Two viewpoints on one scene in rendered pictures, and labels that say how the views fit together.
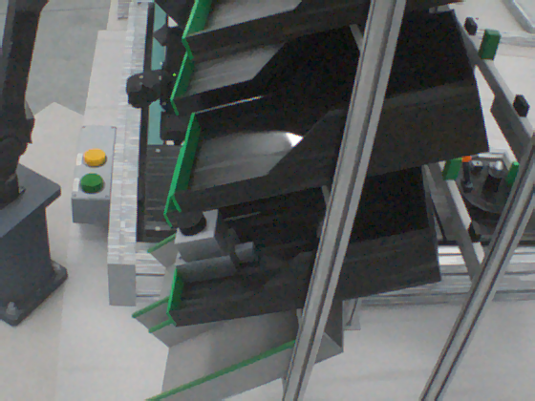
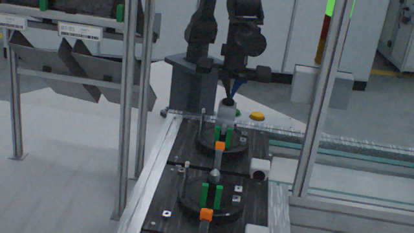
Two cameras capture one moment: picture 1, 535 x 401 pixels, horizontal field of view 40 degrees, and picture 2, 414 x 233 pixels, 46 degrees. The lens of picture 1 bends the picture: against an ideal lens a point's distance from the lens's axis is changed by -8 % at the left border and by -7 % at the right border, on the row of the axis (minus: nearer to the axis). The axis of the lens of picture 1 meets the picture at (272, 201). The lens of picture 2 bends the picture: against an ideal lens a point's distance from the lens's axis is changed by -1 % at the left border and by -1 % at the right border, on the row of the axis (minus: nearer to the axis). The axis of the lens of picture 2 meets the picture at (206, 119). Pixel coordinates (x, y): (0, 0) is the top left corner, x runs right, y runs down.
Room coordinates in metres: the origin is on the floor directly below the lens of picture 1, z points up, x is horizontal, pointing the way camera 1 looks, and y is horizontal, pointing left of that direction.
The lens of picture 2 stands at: (1.26, -0.98, 1.57)
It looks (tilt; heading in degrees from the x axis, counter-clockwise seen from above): 26 degrees down; 106
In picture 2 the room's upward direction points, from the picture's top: 7 degrees clockwise
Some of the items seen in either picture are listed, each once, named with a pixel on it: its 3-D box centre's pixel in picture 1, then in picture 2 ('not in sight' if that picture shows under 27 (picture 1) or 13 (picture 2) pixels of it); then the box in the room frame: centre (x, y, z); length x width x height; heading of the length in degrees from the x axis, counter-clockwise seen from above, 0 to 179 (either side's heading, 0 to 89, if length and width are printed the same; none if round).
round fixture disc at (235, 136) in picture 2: not in sight; (222, 141); (1.00, 0.09, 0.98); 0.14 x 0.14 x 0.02
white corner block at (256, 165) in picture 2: not in sight; (259, 171); (1.12, 0.02, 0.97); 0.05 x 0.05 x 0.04; 12
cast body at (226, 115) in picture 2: not in sight; (226, 114); (1.01, 0.08, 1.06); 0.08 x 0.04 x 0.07; 102
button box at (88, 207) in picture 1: (95, 172); (255, 126); (1.04, 0.32, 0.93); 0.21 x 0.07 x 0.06; 12
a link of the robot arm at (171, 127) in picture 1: (181, 84); (235, 59); (0.99, 0.16, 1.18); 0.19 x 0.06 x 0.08; 12
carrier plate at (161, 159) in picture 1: (216, 193); (221, 147); (1.00, 0.09, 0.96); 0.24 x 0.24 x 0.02; 12
